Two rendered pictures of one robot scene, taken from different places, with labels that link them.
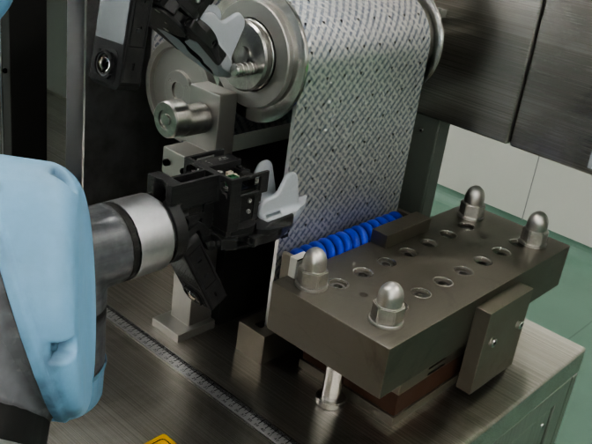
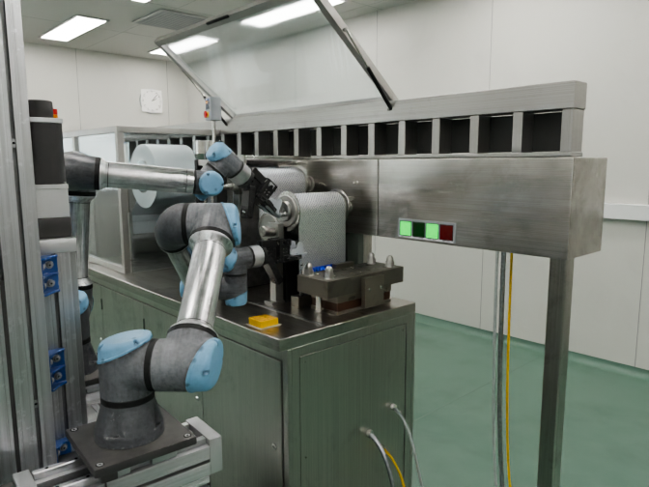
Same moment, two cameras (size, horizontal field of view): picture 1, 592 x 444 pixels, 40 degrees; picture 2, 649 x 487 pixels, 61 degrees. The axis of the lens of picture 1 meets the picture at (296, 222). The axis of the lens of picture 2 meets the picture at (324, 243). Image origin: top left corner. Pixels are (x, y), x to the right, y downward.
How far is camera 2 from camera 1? 1.17 m
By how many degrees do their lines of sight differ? 18
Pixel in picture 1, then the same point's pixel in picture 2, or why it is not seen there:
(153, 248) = (258, 256)
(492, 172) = (460, 305)
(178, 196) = (265, 244)
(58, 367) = (234, 227)
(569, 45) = (386, 200)
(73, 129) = not seen: hidden behind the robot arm
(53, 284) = (233, 214)
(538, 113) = (382, 223)
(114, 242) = (247, 253)
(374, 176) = (332, 249)
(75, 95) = not seen: hidden behind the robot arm
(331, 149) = (314, 238)
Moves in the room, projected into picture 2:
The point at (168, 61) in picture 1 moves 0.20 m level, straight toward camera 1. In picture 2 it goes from (265, 220) to (261, 226)
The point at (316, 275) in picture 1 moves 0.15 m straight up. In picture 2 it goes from (309, 270) to (308, 228)
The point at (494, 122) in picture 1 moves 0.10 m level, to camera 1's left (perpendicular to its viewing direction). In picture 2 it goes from (372, 229) to (347, 229)
